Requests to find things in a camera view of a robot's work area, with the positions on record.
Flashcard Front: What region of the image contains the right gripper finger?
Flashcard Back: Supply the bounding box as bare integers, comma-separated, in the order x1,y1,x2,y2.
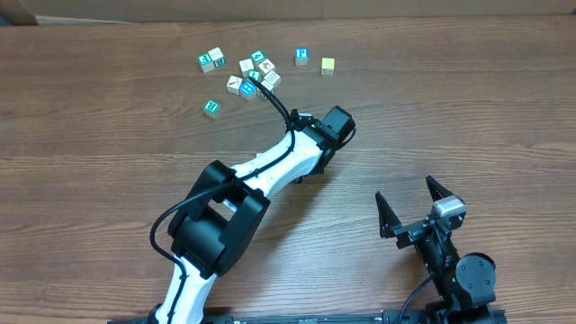
375,192,402,239
426,175,454,202

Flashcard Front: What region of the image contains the yellow block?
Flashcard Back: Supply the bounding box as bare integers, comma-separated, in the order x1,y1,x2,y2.
320,58,335,76

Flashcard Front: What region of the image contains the green R letter block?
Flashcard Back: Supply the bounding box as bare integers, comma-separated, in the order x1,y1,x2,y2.
203,99,221,119

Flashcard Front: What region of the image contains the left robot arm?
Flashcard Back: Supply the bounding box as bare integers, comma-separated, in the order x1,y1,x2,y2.
146,106,356,323

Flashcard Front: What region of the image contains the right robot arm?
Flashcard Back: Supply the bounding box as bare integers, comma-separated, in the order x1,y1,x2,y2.
375,175,498,323

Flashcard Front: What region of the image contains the white block dark side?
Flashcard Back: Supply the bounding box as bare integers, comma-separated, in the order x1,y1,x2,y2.
257,80,275,101

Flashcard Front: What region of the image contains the white grid picture block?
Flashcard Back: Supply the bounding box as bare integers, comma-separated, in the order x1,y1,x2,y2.
265,71,281,87

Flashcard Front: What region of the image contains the blue P letter block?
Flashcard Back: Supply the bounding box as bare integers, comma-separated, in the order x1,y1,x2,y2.
294,47,309,66

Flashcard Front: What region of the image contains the blue top block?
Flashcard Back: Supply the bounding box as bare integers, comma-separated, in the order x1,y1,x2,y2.
239,80,257,101

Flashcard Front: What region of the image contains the white red picture block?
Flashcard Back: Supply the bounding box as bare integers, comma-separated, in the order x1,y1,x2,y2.
257,58,275,76

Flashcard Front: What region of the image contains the green J letter block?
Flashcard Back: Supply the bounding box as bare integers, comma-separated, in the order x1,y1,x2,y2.
247,69,262,83

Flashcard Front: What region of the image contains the white tool picture block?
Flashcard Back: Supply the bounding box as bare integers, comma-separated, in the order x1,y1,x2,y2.
226,76,244,95

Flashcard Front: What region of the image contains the green top picture block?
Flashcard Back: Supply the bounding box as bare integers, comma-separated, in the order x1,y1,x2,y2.
250,49,266,66

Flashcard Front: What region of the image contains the white plain picture block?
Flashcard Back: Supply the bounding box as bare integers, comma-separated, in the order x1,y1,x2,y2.
238,58,254,77

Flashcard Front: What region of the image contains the white block green side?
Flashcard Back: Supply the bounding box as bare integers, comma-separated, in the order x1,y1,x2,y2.
208,47,226,68

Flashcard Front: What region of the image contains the green F letter block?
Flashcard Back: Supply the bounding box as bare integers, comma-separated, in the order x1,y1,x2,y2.
197,52,215,73

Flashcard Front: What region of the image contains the cardboard back panel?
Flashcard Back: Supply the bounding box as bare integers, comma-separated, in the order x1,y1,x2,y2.
1,0,575,24

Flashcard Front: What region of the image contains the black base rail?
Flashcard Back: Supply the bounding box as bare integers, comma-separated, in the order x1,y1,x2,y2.
107,310,508,324

